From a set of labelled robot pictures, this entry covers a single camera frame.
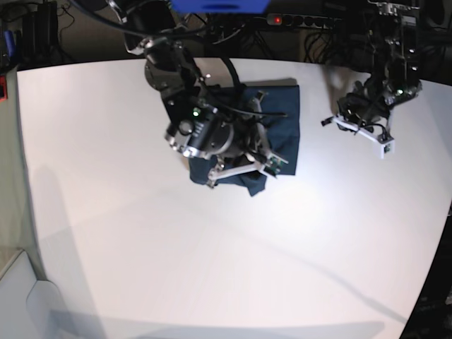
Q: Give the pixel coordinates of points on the red object at left edge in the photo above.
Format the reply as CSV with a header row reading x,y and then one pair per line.
x,y
3,89

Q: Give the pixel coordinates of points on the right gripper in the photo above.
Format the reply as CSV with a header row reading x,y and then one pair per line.
x,y
242,147

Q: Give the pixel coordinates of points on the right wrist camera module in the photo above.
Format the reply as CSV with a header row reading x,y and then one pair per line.
x,y
273,166

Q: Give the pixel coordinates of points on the black power strip red switch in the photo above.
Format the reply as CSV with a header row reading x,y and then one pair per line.
x,y
300,21

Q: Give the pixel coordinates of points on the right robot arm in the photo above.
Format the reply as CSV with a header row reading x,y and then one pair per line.
x,y
195,108

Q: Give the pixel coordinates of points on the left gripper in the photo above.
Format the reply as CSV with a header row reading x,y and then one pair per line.
x,y
368,117

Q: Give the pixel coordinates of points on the blue box at top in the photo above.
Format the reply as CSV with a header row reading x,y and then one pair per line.
x,y
220,6

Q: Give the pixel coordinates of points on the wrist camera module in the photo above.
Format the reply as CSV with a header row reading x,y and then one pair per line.
x,y
273,166
384,148

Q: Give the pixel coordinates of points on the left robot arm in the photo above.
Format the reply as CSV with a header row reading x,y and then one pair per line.
x,y
394,77

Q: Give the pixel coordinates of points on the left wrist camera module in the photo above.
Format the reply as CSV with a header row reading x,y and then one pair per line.
x,y
384,148

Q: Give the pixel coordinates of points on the grey bin at left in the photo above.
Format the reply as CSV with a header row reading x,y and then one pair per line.
x,y
28,306

